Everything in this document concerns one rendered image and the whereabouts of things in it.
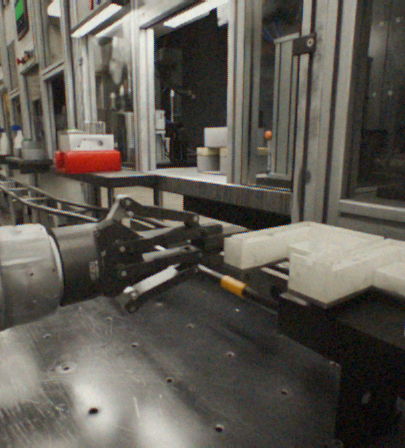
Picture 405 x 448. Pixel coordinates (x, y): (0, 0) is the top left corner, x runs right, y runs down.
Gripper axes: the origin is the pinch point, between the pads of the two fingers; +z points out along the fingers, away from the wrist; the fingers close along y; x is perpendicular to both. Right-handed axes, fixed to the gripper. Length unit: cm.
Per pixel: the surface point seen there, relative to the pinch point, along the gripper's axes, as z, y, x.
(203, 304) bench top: 12.0, -19.8, 19.6
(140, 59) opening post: 21, 33, 61
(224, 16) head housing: 37, 43, 45
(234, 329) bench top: 10.3, -19.8, 8.4
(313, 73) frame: 20.5, 21.8, 3.4
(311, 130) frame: 20.5, 13.4, 3.1
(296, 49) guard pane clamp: 20.2, 25.7, 6.7
